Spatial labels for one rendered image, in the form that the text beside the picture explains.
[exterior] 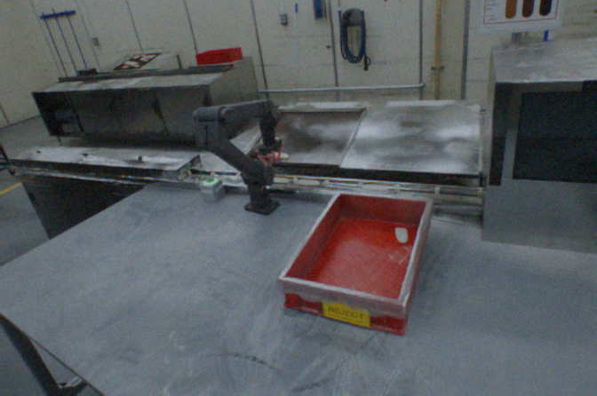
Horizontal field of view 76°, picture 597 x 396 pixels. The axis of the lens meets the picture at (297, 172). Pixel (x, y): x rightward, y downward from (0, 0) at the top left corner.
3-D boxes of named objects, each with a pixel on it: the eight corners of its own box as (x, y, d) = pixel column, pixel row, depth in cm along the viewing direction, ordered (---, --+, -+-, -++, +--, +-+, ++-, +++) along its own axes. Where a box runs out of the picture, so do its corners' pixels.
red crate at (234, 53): (196, 65, 497) (194, 55, 492) (210, 59, 527) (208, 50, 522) (231, 62, 480) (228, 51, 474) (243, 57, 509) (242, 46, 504)
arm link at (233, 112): (194, 127, 116) (225, 126, 112) (191, 107, 115) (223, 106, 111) (254, 114, 155) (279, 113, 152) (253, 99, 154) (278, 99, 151)
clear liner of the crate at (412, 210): (277, 308, 101) (272, 280, 97) (338, 211, 140) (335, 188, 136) (408, 341, 87) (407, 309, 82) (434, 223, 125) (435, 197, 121)
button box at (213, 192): (203, 207, 165) (197, 185, 160) (213, 198, 171) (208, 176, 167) (218, 209, 162) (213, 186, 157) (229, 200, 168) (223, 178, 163)
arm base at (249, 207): (243, 209, 151) (267, 216, 145) (239, 192, 148) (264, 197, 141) (257, 200, 158) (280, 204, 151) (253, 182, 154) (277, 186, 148)
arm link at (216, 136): (185, 146, 111) (215, 146, 108) (194, 104, 115) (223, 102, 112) (249, 187, 152) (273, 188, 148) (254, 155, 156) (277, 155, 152)
